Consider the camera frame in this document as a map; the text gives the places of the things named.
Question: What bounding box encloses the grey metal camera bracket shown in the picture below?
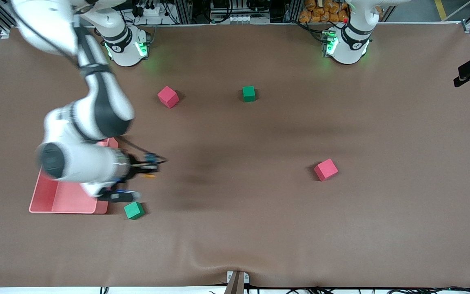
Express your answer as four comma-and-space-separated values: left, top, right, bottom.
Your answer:
226, 270, 250, 294

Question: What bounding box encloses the brown table mat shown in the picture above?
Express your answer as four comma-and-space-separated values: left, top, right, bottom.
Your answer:
0, 22, 470, 288

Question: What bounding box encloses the pink plastic bin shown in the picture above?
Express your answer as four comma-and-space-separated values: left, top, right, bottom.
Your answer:
29, 137, 119, 214

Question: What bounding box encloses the orange snack bag pile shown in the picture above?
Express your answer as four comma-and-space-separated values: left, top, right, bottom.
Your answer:
299, 0, 350, 23

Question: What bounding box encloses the pink foam cube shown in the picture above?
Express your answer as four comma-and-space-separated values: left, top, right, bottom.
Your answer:
157, 86, 180, 109
314, 158, 339, 182

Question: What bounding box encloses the white power strip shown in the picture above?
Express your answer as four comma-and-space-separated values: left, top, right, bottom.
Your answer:
135, 4, 166, 17

